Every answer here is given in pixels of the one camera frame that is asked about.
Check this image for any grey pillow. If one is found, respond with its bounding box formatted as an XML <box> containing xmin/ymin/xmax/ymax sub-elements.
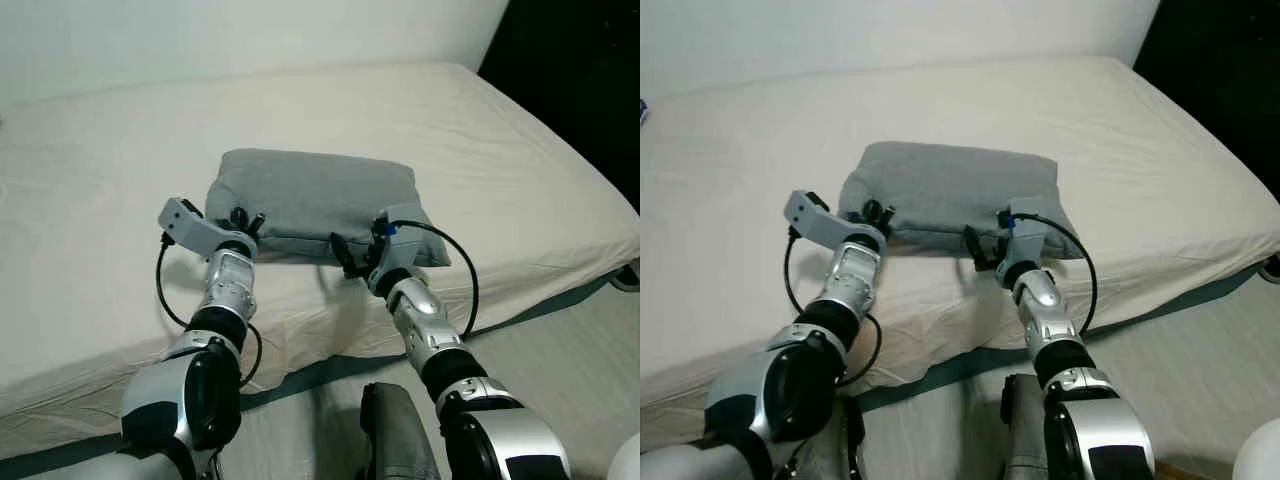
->
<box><xmin>838</xmin><ymin>141</ymin><xmax>1086</xmax><ymax>261</ymax></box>
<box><xmin>204</xmin><ymin>148</ymin><xmax>453</xmax><ymax>269</ymax></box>

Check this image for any mattress with white sheet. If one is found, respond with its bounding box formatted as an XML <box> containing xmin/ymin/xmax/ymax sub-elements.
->
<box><xmin>0</xmin><ymin>62</ymin><xmax>641</xmax><ymax>456</ymax></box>
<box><xmin>640</xmin><ymin>55</ymin><xmax>1280</xmax><ymax>441</ymax></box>

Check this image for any grey fabric item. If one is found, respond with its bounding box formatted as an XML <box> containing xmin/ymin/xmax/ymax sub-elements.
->
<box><xmin>1000</xmin><ymin>371</ymin><xmax>1053</xmax><ymax>480</ymax></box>
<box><xmin>358</xmin><ymin>381</ymin><xmax>443</xmax><ymax>480</ymax></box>

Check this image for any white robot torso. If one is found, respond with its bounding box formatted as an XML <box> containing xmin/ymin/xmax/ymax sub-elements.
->
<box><xmin>640</xmin><ymin>445</ymin><xmax>761</xmax><ymax>480</ymax></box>
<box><xmin>20</xmin><ymin>450</ymin><xmax>186</xmax><ymax>480</ymax></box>

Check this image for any white rounded object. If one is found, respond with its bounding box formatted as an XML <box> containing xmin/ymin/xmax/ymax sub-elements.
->
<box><xmin>1231</xmin><ymin>417</ymin><xmax>1280</xmax><ymax>480</ymax></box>
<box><xmin>606</xmin><ymin>431</ymin><xmax>641</xmax><ymax>480</ymax></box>

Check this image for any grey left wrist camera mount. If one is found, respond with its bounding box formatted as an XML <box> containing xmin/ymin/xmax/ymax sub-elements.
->
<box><xmin>157</xmin><ymin>197</ymin><xmax>253</xmax><ymax>253</ymax></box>
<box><xmin>782</xmin><ymin>189</ymin><xmax>873</xmax><ymax>247</ymax></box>

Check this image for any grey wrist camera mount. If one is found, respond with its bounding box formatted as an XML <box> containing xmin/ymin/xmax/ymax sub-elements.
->
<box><xmin>157</xmin><ymin>197</ymin><xmax>253</xmax><ymax>253</ymax></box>
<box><xmin>998</xmin><ymin>197</ymin><xmax>1053</xmax><ymax>263</ymax></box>
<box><xmin>782</xmin><ymin>189</ymin><xmax>873</xmax><ymax>247</ymax></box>
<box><xmin>370</xmin><ymin>204</ymin><xmax>435</xmax><ymax>269</ymax></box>

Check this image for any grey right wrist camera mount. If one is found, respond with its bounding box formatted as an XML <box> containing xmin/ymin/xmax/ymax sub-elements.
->
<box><xmin>998</xmin><ymin>197</ymin><xmax>1053</xmax><ymax>263</ymax></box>
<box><xmin>370</xmin><ymin>204</ymin><xmax>435</xmax><ymax>269</ymax></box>

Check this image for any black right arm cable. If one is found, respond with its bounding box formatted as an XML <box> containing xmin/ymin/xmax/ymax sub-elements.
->
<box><xmin>1005</xmin><ymin>211</ymin><xmax>1099</xmax><ymax>336</ymax></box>
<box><xmin>385</xmin><ymin>219</ymin><xmax>481</xmax><ymax>341</ymax></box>

